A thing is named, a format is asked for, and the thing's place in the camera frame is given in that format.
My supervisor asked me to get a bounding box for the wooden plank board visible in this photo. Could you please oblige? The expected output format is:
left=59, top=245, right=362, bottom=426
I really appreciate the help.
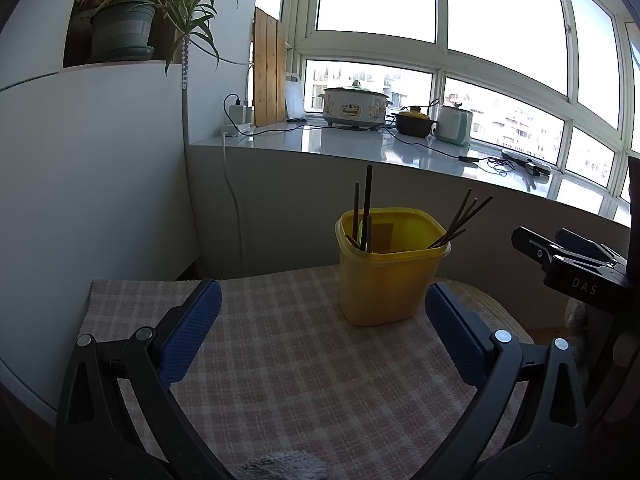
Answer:
left=252, top=6, right=287, bottom=127

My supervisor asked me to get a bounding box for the black charger cable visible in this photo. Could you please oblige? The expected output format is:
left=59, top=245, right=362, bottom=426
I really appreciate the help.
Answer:
left=222, top=92, right=321, bottom=137

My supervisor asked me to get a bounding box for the pink checkered cloth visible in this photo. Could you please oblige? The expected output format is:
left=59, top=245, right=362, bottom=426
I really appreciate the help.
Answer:
left=80, top=265, right=531, bottom=480

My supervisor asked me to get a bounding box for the black chopstick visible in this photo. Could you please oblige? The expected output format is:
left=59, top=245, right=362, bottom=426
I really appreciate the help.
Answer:
left=361, top=164, right=375, bottom=253

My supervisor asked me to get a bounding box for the pale green flower pot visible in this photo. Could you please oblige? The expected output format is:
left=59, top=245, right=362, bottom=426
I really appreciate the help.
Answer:
left=90, top=1, right=157, bottom=62

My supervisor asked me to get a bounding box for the black adapter with cable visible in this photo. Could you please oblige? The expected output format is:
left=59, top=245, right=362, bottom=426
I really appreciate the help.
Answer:
left=382, top=127, right=516, bottom=176

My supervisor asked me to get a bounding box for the white plastic cutting board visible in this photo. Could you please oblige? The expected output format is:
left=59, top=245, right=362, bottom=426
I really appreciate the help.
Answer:
left=284, top=71, right=307, bottom=122

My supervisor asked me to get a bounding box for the brown casserole pot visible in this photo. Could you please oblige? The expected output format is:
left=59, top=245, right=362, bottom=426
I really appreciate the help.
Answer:
left=394, top=106, right=438, bottom=139

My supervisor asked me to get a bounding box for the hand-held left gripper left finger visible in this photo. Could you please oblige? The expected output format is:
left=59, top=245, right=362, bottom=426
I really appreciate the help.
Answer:
left=54, top=278, right=236, bottom=480

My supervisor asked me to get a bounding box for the white windowsill counter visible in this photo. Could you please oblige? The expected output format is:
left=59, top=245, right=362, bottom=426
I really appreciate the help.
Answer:
left=187, top=120, right=633, bottom=331

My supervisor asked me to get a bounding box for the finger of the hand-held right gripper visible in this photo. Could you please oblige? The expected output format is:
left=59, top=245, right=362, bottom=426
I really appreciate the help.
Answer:
left=511, top=226, right=628, bottom=306
left=555, top=228, right=628, bottom=271

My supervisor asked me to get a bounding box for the white power cord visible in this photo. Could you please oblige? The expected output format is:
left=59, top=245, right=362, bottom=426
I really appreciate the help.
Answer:
left=220, top=132, right=246, bottom=276

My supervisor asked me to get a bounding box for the brown chopstick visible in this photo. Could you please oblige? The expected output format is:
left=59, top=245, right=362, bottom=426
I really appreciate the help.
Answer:
left=427, top=195, right=495, bottom=251

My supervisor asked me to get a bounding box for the ring light with black stand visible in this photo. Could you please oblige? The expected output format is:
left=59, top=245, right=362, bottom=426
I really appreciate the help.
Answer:
left=501, top=147, right=552, bottom=192

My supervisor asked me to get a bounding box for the yellow plastic container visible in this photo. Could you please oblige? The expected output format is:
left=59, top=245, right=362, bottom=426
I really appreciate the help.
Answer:
left=334, top=207, right=452, bottom=327

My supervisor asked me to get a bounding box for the white window frame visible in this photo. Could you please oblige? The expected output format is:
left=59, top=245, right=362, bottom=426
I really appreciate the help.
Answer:
left=250, top=0, right=640, bottom=231

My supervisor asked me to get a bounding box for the white cabinet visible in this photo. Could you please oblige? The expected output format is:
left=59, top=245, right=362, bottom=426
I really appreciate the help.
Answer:
left=0, top=60, right=201, bottom=411

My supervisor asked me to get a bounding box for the white floral electric cooker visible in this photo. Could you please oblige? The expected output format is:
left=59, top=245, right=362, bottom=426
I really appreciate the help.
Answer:
left=318, top=80, right=393, bottom=129

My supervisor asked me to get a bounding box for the green spider plant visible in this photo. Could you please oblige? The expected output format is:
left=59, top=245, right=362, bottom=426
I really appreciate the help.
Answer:
left=75, top=0, right=240, bottom=77

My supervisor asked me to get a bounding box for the beaded pull cord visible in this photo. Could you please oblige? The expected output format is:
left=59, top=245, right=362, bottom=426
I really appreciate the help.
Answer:
left=181, top=0, right=201, bottom=91

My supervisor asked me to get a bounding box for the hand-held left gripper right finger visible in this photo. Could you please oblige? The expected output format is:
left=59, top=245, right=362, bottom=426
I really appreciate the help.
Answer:
left=415, top=281, right=596, bottom=480

